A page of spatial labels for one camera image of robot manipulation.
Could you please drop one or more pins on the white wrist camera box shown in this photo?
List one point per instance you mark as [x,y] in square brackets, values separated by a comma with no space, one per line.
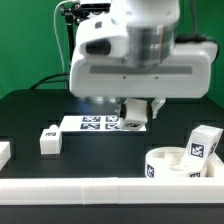
[102,36]

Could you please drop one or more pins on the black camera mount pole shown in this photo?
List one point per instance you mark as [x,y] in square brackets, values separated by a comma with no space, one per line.
[73,16]

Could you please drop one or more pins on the white tag marker sheet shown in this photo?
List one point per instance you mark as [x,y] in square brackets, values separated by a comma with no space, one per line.
[85,123]

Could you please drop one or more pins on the white front fence bar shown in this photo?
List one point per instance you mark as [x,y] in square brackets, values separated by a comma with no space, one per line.
[83,191]

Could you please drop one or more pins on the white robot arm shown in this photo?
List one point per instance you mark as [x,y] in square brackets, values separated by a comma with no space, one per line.
[131,53]

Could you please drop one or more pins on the overhead camera on mount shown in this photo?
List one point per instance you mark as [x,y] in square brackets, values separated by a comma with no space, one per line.
[95,4]

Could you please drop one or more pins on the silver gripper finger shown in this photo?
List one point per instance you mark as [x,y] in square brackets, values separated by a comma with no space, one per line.
[156,104]
[121,108]

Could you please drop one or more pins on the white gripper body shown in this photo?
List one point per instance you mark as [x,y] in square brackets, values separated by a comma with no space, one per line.
[186,73]

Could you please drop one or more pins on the white left fence block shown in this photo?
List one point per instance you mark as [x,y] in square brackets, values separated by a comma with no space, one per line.
[5,153]

